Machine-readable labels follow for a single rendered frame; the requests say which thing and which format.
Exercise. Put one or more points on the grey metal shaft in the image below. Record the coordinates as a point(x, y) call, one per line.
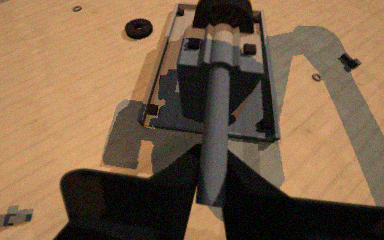
point(212, 177)

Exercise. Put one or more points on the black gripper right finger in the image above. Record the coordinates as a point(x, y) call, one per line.
point(257, 210)

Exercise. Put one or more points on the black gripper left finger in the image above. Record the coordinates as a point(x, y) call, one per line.
point(161, 202)

